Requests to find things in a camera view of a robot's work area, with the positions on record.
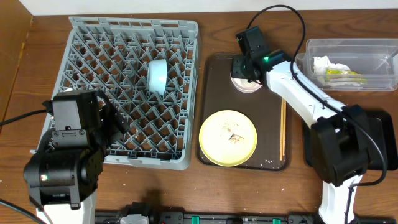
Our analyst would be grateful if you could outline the pink saucer plate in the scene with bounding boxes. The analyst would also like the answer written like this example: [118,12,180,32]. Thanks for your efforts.
[230,76,262,94]

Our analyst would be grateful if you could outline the wooden chopstick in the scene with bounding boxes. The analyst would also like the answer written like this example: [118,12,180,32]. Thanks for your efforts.
[279,98,285,161]
[281,99,287,160]

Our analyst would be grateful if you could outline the grey plastic dish rack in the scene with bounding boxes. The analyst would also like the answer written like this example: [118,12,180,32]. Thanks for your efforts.
[53,17,200,170]

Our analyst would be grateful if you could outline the brown serving tray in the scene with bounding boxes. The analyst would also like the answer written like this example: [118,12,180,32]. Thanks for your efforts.
[197,54,290,172]

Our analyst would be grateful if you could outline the yellow plate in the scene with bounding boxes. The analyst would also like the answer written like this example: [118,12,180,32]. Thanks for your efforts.
[199,110,257,167]

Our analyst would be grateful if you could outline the orange snack wrapper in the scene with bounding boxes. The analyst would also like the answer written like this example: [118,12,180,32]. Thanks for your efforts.
[325,68,367,84]

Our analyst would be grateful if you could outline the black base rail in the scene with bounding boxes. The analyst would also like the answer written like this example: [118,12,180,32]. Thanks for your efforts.
[95,202,398,224]

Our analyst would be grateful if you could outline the light blue bowl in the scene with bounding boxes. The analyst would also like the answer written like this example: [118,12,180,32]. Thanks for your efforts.
[147,59,167,95]

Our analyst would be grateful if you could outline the white napkin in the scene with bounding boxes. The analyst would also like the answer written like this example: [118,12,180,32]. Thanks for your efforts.
[313,56,365,87]

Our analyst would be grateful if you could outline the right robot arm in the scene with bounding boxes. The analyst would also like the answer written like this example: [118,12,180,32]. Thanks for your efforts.
[232,27,373,223]

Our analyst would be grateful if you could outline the black plastic bin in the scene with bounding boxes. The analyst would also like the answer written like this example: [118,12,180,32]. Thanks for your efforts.
[302,109,397,171]

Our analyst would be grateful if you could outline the clear plastic bin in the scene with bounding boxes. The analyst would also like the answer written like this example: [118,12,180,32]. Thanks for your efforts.
[295,39,397,91]

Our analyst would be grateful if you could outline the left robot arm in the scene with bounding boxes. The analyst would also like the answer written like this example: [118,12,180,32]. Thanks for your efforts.
[24,90,129,223]

